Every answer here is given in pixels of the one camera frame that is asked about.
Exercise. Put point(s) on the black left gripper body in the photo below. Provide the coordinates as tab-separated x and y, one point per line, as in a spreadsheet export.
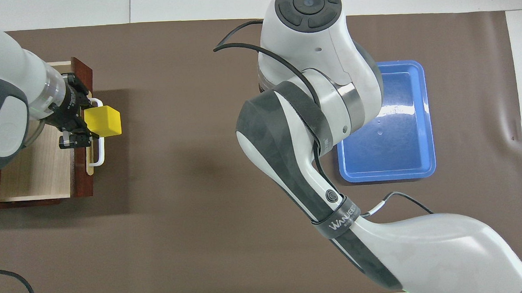
70	115

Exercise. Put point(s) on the yellow cube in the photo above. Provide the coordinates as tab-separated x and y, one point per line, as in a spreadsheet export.
105	122

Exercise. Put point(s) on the dark wooden drawer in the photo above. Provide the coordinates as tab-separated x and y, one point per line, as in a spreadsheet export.
42	173

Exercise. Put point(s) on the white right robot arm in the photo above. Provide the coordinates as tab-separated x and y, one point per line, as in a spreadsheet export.
312	118

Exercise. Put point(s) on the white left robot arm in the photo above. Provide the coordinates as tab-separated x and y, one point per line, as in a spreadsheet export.
3	87

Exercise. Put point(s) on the brown table mat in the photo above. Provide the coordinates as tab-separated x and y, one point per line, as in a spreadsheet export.
181	233

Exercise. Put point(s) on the blue plastic tray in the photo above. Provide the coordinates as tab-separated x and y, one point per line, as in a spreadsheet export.
397	149

